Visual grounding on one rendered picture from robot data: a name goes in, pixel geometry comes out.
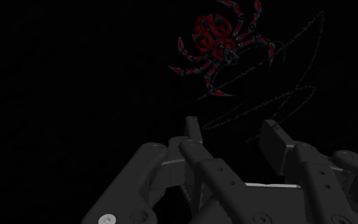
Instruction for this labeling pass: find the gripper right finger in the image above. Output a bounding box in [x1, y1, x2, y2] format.
[258, 119, 358, 224]

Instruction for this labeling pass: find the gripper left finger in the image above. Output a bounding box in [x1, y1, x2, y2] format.
[81, 116, 248, 224]

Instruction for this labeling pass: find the red and black spider figure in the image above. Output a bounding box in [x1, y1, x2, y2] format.
[168, 0, 276, 97]

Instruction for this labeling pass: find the thin dark chain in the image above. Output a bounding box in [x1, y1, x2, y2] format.
[197, 11, 325, 143]

